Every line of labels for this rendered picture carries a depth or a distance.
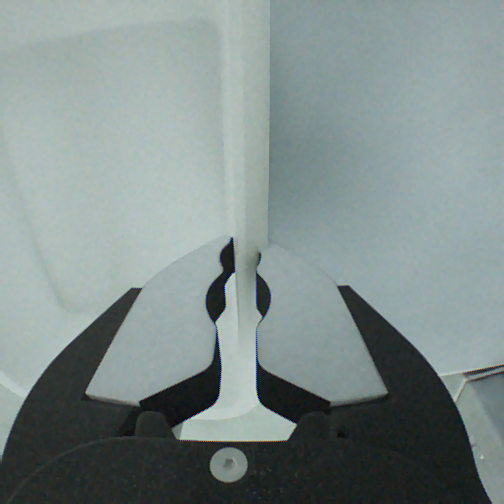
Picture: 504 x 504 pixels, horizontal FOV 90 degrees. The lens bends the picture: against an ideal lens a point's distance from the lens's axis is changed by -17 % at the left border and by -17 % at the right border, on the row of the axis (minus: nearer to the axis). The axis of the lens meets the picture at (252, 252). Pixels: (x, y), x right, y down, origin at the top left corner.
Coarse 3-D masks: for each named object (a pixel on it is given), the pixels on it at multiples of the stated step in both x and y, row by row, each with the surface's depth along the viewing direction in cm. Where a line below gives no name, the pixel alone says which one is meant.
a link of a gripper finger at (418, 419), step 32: (384, 320) 7; (384, 352) 7; (416, 352) 6; (384, 384) 6; (416, 384) 6; (352, 416) 5; (384, 416) 5; (416, 416) 5; (448, 416) 5; (416, 448) 5; (448, 448) 4; (448, 480) 4; (480, 480) 4
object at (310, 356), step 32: (288, 256) 10; (256, 288) 10; (288, 288) 9; (320, 288) 9; (288, 320) 8; (320, 320) 8; (352, 320) 8; (256, 352) 7; (288, 352) 7; (320, 352) 7; (352, 352) 7; (256, 384) 7; (288, 384) 6; (320, 384) 6; (352, 384) 6; (288, 416) 7
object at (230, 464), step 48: (144, 432) 5; (48, 480) 4; (96, 480) 4; (144, 480) 4; (192, 480) 4; (240, 480) 4; (288, 480) 4; (336, 480) 4; (384, 480) 4; (432, 480) 4
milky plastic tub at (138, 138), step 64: (0, 0) 7; (64, 0) 8; (128, 0) 10; (192, 0) 10; (256, 0) 7; (0, 64) 13; (64, 64) 13; (128, 64) 13; (192, 64) 13; (256, 64) 8; (0, 128) 14; (64, 128) 15; (128, 128) 15; (192, 128) 15; (256, 128) 9; (0, 192) 15; (64, 192) 17; (128, 192) 17; (192, 192) 17; (256, 192) 10; (0, 256) 15; (64, 256) 19; (128, 256) 19; (256, 256) 11; (0, 320) 15; (64, 320) 21; (256, 320) 12
